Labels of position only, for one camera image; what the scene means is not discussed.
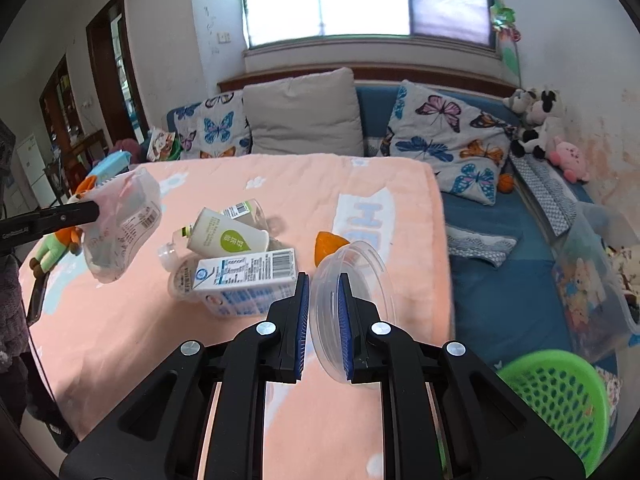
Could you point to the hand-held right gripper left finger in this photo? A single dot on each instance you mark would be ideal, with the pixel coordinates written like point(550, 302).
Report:
point(300, 325)

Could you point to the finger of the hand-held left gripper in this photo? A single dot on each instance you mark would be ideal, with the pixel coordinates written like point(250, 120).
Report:
point(70, 215)

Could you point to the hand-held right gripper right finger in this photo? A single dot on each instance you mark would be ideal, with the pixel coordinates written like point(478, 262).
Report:
point(344, 325)

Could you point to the clear plastic bag pink print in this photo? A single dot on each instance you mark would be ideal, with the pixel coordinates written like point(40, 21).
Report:
point(120, 230)

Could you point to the clear round plastic container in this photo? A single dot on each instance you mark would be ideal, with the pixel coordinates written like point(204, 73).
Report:
point(370, 270)

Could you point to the blue white milk carton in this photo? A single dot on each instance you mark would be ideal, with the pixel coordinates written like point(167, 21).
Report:
point(240, 272)

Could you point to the orange peel piece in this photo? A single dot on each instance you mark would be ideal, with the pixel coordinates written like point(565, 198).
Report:
point(327, 245)

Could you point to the white green paper cup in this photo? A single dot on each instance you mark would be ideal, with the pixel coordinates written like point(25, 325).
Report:
point(225, 237)

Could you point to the small clear pudding cup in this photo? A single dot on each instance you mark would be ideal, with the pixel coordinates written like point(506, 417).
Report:
point(181, 280)

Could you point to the clear plastic bottle with label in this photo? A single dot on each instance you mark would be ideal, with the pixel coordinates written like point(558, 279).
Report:
point(245, 209)

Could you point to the green plastic basket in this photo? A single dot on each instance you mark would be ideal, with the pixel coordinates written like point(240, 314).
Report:
point(555, 390)

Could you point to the orange fox plush toy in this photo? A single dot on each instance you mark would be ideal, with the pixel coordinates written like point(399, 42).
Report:
point(50, 255)

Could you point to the white cabinet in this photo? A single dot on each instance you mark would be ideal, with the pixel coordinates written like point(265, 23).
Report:
point(35, 170)

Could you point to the wooden chair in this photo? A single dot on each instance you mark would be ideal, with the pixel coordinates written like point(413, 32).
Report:
point(85, 155)

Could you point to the blue tissue box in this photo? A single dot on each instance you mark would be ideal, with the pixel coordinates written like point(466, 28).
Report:
point(112, 167)

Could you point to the purple cloth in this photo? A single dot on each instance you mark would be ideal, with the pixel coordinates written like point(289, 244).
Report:
point(124, 150)

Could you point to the person's grey fuzzy clothing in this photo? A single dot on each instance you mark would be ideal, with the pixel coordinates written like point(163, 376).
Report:
point(12, 330)

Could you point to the dark wooden cabinet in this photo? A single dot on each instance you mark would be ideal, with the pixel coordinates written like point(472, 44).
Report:
point(60, 105)

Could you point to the colourful printed packet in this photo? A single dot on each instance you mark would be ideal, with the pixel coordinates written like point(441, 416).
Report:
point(162, 144)

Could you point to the pink printed blanket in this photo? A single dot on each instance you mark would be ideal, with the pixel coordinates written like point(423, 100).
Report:
point(150, 350)

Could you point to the blue white patterned cloth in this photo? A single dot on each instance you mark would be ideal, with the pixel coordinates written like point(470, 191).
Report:
point(480, 245)

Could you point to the small butterfly print pillow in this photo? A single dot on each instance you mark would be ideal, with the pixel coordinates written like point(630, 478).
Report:
point(215, 127)

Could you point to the large butterfly print pillow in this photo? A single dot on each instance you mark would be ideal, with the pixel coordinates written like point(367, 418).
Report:
point(450, 150)

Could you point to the grey cushion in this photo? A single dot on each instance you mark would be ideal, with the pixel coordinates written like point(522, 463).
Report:
point(305, 115)

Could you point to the small orange ball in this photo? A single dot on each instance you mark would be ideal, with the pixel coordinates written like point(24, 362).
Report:
point(506, 184)

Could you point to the grey patterned folded cloth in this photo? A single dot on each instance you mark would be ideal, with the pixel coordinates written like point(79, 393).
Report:
point(545, 195)

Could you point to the clear plastic storage box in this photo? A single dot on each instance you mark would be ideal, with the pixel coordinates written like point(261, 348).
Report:
point(585, 280)

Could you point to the pink round plush toy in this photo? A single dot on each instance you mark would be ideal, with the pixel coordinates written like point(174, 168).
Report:
point(570, 160)

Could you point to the cream dark print cloth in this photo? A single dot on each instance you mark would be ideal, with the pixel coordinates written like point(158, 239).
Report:
point(625, 275)

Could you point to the grey white plush toy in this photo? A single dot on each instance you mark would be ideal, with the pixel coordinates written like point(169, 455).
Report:
point(520, 100)

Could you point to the large window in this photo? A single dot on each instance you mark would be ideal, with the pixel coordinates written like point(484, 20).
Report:
point(350, 0)

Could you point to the colourful pinwheel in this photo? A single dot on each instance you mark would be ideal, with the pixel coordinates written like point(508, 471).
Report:
point(505, 25)

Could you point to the dark wooden door frame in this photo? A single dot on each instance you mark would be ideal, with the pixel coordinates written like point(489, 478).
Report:
point(97, 85)

